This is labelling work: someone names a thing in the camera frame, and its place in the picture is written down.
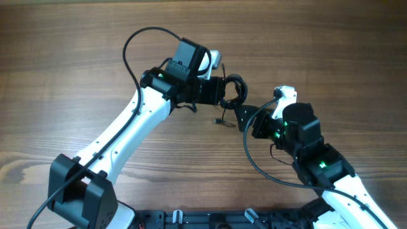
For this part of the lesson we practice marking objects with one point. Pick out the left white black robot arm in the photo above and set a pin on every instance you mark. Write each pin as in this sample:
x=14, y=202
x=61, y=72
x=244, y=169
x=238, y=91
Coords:
x=81, y=189

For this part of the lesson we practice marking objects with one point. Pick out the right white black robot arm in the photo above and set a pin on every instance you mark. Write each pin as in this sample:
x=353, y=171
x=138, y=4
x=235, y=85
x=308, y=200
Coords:
x=319, y=166

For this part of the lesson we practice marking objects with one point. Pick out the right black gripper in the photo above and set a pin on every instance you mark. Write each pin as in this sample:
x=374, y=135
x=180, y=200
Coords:
x=264, y=116

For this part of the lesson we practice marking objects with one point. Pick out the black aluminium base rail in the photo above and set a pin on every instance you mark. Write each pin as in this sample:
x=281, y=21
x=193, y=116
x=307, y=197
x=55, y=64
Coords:
x=178, y=219

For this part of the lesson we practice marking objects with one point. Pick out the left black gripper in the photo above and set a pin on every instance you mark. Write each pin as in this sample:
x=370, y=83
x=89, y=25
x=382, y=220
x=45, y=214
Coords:
x=215, y=91

